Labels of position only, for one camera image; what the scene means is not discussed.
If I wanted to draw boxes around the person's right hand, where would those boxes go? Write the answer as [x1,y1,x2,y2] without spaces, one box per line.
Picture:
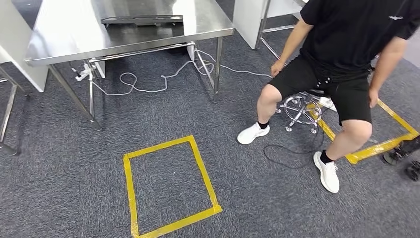
[270,60,287,78]

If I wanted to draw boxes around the person's left hand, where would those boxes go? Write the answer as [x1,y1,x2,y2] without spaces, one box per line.
[368,86,381,109]

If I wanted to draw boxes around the black plastic panel part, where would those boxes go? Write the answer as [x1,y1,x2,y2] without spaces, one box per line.
[101,15,184,27]

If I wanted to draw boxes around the stainless steel workbench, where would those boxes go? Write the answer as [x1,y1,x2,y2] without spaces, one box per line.
[24,0,235,131]

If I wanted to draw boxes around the stainless steel table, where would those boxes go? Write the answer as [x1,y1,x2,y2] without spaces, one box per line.
[254,0,309,62]
[0,65,30,156]

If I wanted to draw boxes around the white power strip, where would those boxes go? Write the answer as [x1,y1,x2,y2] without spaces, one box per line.
[318,96,338,113]
[74,63,95,82]

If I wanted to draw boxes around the black seat chrome stool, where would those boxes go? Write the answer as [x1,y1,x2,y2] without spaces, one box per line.
[275,88,329,135]

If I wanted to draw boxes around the yellow floor tape square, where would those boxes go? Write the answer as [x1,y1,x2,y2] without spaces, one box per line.
[306,98,420,165]
[122,134,223,238]

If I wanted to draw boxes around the white partition panel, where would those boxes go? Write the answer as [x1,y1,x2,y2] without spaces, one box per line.
[233,0,303,50]
[0,0,49,93]

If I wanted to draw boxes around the black humanoid robot legs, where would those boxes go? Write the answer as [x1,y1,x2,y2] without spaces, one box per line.
[383,135,420,182]

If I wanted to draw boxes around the person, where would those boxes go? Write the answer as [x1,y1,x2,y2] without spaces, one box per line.
[237,0,420,194]

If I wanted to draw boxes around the black floor cable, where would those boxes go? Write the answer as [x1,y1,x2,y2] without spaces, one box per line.
[263,107,326,170]

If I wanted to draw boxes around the white floor cable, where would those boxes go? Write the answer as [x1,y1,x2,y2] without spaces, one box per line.
[91,48,273,97]

